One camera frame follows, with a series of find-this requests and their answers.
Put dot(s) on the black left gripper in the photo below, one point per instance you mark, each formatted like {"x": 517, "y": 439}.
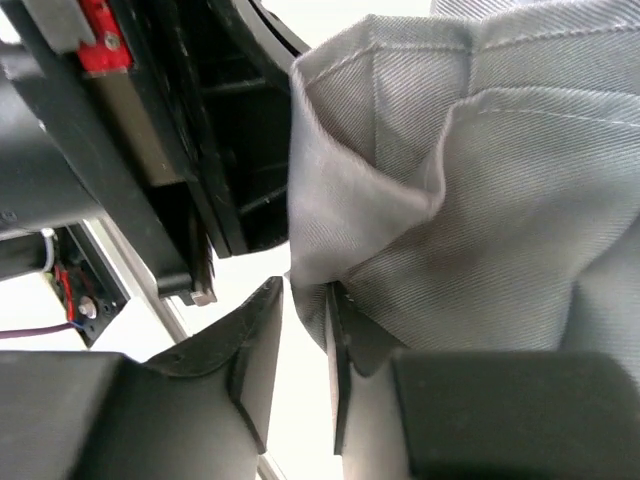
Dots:
{"x": 168, "y": 118}

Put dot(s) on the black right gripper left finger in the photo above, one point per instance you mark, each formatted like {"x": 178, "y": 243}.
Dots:
{"x": 75, "y": 415}

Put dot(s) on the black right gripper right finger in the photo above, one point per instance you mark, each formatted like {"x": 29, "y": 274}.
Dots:
{"x": 408, "y": 414}

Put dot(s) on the grey pleated skirt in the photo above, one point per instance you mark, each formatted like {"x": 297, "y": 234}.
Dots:
{"x": 472, "y": 177}

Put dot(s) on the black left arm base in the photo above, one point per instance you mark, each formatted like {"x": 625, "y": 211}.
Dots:
{"x": 85, "y": 284}

